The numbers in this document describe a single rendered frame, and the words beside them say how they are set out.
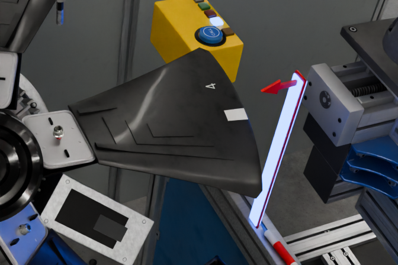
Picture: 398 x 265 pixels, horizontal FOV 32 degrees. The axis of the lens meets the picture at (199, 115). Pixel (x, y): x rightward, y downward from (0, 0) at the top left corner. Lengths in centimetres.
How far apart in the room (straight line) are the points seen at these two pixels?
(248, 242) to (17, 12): 62
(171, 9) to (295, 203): 130
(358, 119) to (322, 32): 89
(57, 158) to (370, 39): 75
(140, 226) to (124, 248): 4
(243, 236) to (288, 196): 121
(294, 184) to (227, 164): 160
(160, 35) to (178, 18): 5
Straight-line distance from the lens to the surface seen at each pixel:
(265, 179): 112
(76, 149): 82
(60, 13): 71
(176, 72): 94
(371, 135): 135
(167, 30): 124
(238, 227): 124
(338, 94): 128
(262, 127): 230
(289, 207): 240
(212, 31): 120
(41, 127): 84
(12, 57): 79
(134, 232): 98
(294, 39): 209
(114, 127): 85
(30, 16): 79
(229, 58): 121
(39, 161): 76
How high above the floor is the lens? 178
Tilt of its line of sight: 43 degrees down
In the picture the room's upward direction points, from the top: 11 degrees clockwise
